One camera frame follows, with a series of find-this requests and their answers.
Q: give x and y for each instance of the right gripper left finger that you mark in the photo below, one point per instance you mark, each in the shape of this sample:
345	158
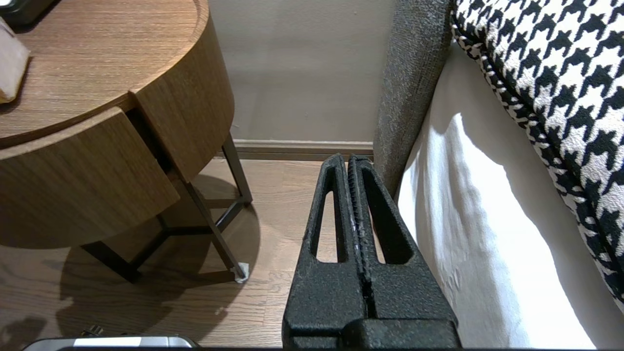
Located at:
321	302

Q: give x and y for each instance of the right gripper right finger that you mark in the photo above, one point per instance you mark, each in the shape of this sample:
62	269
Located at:
409	292

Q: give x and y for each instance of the curved wooden nightstand drawer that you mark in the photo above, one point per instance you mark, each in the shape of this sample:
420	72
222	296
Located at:
73	190

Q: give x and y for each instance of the white gold tissue pack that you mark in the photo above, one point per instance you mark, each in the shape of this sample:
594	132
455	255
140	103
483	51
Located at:
12	63

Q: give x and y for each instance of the silver robot base edge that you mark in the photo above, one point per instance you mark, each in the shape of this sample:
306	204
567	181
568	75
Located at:
122	342

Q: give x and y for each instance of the white leg foot pad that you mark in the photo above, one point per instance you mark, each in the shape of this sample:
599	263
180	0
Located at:
241	273

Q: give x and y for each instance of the white bed sheet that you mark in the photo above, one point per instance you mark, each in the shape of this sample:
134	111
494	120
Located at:
487	219

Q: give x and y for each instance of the dark metal nightstand legs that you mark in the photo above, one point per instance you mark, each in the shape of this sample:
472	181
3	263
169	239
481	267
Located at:
214	229

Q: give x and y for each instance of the grey fabric headboard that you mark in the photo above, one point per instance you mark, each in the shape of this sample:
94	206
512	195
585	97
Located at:
409	87

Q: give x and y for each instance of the black white houndstooth pillow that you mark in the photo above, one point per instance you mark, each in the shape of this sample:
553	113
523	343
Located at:
560	97

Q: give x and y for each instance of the round wooden nightstand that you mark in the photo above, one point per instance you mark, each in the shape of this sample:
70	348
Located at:
97	48

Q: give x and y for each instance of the white black telephone base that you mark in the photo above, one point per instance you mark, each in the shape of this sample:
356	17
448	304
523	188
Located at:
22	9

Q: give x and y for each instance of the grey wall baseboard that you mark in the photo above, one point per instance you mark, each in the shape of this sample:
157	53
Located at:
302	148

